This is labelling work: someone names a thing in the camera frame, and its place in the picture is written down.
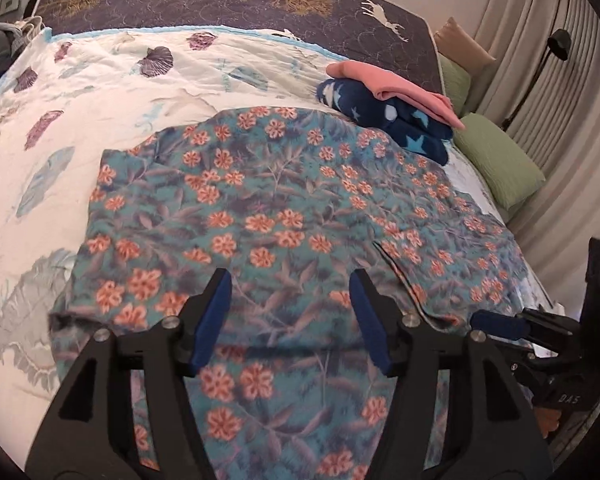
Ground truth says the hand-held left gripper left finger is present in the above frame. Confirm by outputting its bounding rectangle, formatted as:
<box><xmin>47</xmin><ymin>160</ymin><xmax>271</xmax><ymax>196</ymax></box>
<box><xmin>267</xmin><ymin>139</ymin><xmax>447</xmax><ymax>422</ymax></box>
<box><xmin>25</xmin><ymin>267</ymin><xmax>233</xmax><ymax>480</ymax></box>

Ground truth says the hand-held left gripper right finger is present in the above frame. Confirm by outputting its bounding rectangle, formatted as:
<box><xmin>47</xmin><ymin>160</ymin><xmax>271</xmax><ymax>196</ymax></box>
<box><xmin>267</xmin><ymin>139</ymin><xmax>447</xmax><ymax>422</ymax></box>
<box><xmin>349</xmin><ymin>268</ymin><xmax>553</xmax><ymax>480</ymax></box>

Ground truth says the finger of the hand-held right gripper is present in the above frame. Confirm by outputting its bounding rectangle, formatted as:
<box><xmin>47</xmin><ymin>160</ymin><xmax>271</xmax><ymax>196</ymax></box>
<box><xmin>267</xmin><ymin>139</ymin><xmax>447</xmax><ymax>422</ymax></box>
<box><xmin>470</xmin><ymin>308</ymin><xmax>578</xmax><ymax>348</ymax></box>

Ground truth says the teal floral garment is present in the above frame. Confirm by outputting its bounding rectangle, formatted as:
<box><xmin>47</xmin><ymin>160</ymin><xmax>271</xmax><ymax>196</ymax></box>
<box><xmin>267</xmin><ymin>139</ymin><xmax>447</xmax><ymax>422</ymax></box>
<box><xmin>47</xmin><ymin>105</ymin><xmax>546</xmax><ymax>480</ymax></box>

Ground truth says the large green pillow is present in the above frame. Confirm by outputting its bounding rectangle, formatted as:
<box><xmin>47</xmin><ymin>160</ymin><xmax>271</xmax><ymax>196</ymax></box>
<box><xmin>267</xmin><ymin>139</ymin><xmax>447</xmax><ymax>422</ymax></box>
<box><xmin>451</xmin><ymin>112</ymin><xmax>546</xmax><ymax>209</ymax></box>

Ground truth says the folded navy star print cloth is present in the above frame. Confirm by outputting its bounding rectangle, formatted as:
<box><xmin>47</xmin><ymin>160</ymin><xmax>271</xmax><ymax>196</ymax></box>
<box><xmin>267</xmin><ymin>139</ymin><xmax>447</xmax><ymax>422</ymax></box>
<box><xmin>316</xmin><ymin>77</ymin><xmax>455</xmax><ymax>165</ymax></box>

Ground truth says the folded pink cloth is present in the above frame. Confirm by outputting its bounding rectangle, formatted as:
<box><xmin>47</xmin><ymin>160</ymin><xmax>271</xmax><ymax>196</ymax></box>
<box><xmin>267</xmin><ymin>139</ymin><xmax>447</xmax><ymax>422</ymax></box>
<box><xmin>326</xmin><ymin>60</ymin><xmax>467</xmax><ymax>131</ymax></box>

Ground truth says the white seashell print quilt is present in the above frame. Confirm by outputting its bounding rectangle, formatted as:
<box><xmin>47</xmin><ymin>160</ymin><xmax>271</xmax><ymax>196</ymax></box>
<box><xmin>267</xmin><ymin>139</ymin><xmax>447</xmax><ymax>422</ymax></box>
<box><xmin>0</xmin><ymin>27</ymin><xmax>556</xmax><ymax>401</ymax></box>

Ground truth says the small green pillow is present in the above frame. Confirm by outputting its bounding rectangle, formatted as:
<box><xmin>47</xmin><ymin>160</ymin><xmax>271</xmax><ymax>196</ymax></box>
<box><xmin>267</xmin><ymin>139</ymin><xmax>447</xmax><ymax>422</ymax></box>
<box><xmin>437</xmin><ymin>54</ymin><xmax>473</xmax><ymax>113</ymax></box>

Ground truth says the black floor lamp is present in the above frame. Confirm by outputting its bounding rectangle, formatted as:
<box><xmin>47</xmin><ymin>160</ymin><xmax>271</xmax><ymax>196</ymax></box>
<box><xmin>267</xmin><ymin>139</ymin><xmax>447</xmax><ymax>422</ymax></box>
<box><xmin>501</xmin><ymin>29</ymin><xmax>572</xmax><ymax>131</ymax></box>

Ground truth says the beige curtain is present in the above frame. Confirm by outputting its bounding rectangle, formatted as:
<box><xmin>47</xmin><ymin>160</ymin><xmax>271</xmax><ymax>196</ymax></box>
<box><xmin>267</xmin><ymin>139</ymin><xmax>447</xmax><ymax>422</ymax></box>
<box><xmin>472</xmin><ymin>0</ymin><xmax>600</xmax><ymax>306</ymax></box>

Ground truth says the beige pillow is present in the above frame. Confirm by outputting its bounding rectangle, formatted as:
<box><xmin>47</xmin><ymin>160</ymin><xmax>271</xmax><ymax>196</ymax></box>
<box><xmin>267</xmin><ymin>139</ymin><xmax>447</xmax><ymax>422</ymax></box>
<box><xmin>432</xmin><ymin>16</ymin><xmax>497</xmax><ymax>67</ymax></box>

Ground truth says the dark deer print mattress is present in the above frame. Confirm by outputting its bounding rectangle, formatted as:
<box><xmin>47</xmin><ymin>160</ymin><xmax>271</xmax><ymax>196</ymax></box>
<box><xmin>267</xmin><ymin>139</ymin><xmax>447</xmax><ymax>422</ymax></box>
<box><xmin>27</xmin><ymin>0</ymin><xmax>443</xmax><ymax>93</ymax></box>

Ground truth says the grey cloth heap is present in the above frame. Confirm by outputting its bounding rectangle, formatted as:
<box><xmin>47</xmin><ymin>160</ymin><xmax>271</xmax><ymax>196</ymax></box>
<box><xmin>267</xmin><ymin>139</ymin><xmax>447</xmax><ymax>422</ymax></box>
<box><xmin>0</xmin><ymin>20</ymin><xmax>43</xmax><ymax>96</ymax></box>

